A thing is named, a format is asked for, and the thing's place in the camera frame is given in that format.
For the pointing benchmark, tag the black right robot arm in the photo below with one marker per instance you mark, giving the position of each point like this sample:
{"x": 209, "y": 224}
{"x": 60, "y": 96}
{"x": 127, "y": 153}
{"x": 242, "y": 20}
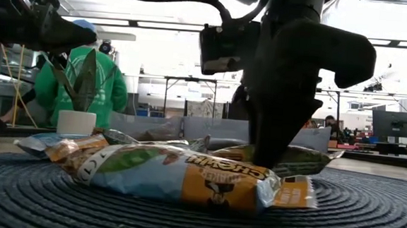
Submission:
{"x": 295, "y": 4}

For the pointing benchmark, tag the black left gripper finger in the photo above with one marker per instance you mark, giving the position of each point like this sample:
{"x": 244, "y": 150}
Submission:
{"x": 69, "y": 45}
{"x": 70, "y": 30}

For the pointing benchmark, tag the person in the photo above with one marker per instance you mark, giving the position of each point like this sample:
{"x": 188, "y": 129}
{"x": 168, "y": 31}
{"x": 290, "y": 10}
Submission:
{"x": 333, "y": 127}
{"x": 113, "y": 87}

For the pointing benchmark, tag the green blue orange granola bar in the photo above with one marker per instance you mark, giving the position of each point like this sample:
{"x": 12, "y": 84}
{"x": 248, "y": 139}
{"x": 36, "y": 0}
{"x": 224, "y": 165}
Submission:
{"x": 171, "y": 179}

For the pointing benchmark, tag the grey translucent plastic bin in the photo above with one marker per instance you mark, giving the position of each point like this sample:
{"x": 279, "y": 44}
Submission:
{"x": 315, "y": 138}
{"x": 128, "y": 121}
{"x": 216, "y": 129}

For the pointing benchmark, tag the round dark woven placemat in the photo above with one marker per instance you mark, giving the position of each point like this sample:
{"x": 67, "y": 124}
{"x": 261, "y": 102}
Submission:
{"x": 77, "y": 216}

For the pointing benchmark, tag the black background workstation frame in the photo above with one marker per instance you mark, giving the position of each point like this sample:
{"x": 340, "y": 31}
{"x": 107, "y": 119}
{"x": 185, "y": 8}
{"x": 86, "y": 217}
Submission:
{"x": 191, "y": 79}
{"x": 332, "y": 90}

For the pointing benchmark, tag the black computer monitor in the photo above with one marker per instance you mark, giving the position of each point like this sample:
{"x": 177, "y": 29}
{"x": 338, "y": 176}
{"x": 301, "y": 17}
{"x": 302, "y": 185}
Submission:
{"x": 392, "y": 125}

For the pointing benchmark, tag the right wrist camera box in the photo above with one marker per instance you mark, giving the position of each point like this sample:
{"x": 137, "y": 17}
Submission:
{"x": 225, "y": 48}

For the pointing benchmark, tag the blue wrapped snack bar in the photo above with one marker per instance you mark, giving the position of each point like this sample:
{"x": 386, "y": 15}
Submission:
{"x": 35, "y": 142}

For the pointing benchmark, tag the black round spotlight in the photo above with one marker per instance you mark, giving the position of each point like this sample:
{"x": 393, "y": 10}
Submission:
{"x": 105, "y": 47}

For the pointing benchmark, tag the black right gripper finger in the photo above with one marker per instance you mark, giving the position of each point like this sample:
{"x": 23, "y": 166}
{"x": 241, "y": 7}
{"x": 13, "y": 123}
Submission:
{"x": 284, "y": 119}
{"x": 250, "y": 110}

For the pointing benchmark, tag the black background desk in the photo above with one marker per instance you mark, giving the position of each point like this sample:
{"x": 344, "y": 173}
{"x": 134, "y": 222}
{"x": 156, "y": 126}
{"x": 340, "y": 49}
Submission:
{"x": 399, "y": 147}

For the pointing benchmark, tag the snake plant in white pot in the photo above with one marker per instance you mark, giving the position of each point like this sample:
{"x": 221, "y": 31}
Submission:
{"x": 81, "y": 85}

